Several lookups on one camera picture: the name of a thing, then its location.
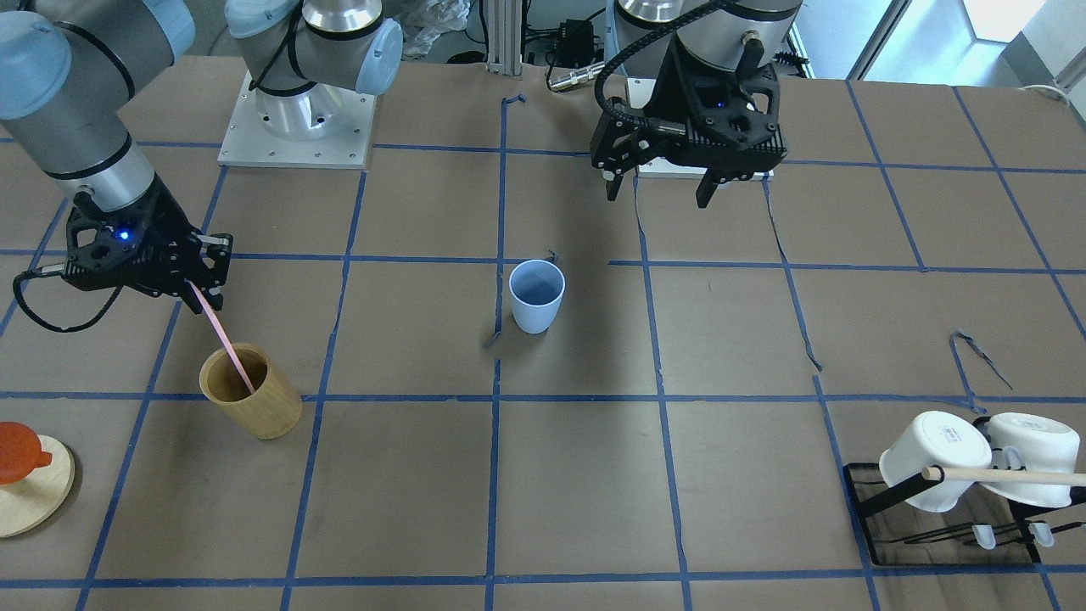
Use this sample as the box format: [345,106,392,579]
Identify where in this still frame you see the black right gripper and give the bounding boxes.
[61,182,233,311]

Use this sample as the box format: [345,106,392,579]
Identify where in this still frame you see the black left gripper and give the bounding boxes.
[591,34,787,209]

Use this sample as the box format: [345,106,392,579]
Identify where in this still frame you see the pink chopstick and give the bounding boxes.
[186,279,255,395]

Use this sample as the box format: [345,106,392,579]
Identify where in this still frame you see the light blue plastic cup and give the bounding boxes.
[509,260,567,335]

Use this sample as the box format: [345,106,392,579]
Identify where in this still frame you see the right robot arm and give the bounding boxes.
[3,1,403,314]

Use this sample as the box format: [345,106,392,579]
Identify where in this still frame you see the bamboo chopstick holder cup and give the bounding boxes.
[199,343,303,440]

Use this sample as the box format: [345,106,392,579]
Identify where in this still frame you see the orange mug on stand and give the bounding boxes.
[1,421,52,485]

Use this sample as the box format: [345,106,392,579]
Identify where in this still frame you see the white mug on rack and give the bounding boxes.
[879,411,992,486]
[982,412,1081,509]

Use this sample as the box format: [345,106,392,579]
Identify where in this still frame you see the wooden rack rod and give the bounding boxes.
[919,464,1086,487]

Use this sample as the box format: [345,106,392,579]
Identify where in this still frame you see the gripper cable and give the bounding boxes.
[594,0,738,137]

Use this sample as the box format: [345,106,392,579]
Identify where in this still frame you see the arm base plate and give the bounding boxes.
[627,72,787,179]
[217,74,379,171]

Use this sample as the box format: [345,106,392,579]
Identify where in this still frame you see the aluminium frame post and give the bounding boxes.
[479,0,526,80]

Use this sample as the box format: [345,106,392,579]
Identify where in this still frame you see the black wire mug rack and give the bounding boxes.
[842,462,1083,571]

